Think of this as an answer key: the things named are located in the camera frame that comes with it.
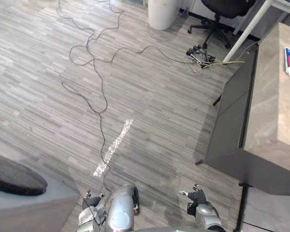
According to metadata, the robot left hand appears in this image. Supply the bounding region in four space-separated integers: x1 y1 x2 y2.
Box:
82 190 105 210

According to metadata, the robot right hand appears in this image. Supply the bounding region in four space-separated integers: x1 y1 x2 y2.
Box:
178 183 207 203

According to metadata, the grey stone washtable cabinet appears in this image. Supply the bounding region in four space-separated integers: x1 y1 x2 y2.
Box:
195 21 290 196

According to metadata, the grey box furniture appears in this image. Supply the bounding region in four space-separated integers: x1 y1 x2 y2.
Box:
0 178 80 232

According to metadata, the grey low cabinet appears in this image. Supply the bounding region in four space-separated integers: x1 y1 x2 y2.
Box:
236 183 290 232

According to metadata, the dark oval cushion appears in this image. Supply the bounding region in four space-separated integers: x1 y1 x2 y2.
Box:
0 153 48 196

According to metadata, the black power strip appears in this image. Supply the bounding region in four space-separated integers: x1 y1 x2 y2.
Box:
185 45 216 69

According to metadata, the white desk leg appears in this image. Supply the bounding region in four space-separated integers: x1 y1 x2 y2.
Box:
223 0 281 63

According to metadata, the black office chair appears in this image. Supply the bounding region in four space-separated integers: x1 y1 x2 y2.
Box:
188 0 257 49

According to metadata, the white cylindrical bin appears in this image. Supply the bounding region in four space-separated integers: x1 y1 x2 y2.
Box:
147 0 181 31

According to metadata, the grey coiled cable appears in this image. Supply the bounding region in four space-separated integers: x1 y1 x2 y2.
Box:
182 55 213 79

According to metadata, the long black floor cable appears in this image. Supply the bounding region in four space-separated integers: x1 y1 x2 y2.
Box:
55 0 199 194

